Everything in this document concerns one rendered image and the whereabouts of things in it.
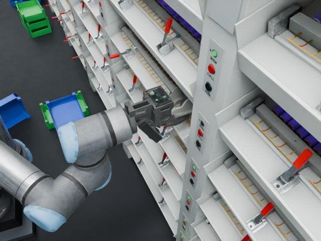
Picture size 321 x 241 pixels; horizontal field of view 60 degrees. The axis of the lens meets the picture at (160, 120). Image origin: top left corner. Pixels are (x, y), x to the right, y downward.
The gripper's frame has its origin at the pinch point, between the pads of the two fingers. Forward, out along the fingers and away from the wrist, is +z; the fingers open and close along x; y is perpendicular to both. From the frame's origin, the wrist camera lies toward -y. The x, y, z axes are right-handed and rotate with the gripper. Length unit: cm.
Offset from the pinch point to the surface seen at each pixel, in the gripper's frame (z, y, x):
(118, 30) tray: -3, -5, 52
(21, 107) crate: -58, -90, 123
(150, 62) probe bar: -1.4, -2.4, 24.7
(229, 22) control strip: -7.4, 34.1, -15.6
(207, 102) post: -6.7, 15.1, -13.4
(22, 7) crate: -33, -79, 252
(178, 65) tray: -4.3, 12.8, 2.2
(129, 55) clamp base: -5.1, -5.1, 35.0
